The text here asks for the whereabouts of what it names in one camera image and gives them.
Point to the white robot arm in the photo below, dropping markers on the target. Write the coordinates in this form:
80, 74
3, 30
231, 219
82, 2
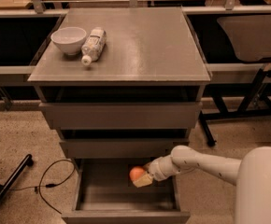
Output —
251, 176

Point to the grey plastic bin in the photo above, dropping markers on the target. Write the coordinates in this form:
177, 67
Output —
249, 35

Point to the clear plastic water bottle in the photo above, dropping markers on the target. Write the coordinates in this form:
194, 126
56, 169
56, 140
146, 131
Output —
93, 47

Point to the grey middle drawer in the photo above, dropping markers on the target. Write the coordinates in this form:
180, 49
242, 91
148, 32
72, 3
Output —
119, 148

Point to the white ceramic bowl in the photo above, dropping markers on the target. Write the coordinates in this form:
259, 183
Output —
69, 40

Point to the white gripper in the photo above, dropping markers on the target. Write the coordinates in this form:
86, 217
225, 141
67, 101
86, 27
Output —
156, 168

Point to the grey open bottom drawer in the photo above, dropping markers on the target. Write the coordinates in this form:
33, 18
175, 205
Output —
106, 195

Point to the orange fruit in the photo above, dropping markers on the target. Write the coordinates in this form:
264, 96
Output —
136, 172

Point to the black table stand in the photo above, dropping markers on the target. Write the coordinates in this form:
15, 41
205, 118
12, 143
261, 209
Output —
254, 91

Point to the grey top drawer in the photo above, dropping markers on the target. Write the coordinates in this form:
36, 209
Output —
121, 116

